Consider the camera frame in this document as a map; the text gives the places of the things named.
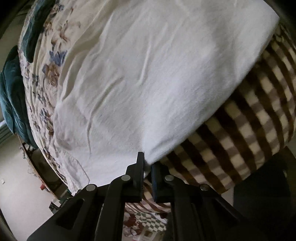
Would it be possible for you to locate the white radiator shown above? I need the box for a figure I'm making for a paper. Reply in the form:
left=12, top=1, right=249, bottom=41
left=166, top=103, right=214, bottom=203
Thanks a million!
left=0, top=122, right=15, bottom=142

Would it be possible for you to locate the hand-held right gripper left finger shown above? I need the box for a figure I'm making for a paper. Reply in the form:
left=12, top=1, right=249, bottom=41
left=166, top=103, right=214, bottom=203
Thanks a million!
left=26, top=152, right=145, bottom=241

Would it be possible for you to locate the dark furniture piece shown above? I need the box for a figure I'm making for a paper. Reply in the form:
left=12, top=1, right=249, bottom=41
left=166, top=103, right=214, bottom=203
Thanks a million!
left=233, top=152, right=296, bottom=241

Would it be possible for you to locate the floral fleece blanket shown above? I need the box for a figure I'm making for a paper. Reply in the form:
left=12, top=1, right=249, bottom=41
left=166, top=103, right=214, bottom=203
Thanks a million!
left=18, top=0, right=93, bottom=197

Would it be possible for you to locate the teal blanket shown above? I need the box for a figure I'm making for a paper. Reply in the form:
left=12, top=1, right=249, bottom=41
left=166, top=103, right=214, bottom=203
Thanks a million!
left=0, top=45, right=37, bottom=149

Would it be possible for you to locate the brown checkered blanket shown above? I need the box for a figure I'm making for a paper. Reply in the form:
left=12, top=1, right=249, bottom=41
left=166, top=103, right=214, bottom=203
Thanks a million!
left=125, top=23, right=296, bottom=213

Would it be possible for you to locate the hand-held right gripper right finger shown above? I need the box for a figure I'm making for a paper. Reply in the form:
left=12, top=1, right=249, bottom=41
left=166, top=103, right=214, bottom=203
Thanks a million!
left=151, top=163, right=263, bottom=241

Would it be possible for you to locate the white towel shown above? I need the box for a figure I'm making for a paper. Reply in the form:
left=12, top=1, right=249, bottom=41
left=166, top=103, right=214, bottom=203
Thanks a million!
left=53, top=0, right=281, bottom=197

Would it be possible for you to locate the green checkered floor mat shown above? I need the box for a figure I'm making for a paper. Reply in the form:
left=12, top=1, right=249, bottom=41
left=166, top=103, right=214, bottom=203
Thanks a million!
left=123, top=205, right=169, bottom=237

